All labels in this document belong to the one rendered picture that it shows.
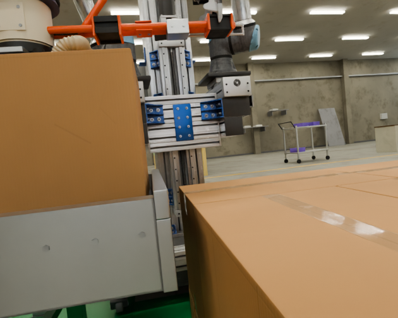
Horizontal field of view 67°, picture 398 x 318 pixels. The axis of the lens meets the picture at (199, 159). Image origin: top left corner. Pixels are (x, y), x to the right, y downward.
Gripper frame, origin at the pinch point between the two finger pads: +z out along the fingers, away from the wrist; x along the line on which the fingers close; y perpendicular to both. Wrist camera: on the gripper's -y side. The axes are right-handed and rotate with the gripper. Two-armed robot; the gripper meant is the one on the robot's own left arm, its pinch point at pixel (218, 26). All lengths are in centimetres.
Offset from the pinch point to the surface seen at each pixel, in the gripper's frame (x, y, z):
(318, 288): 72, 11, 54
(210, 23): 4.7, 3.8, 1.1
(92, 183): 22, 41, 45
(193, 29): -0.6, 8.3, 0.8
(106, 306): -42, 54, 108
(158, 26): 3.4, 19.7, 0.7
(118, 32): 5.2, 31.9, 2.8
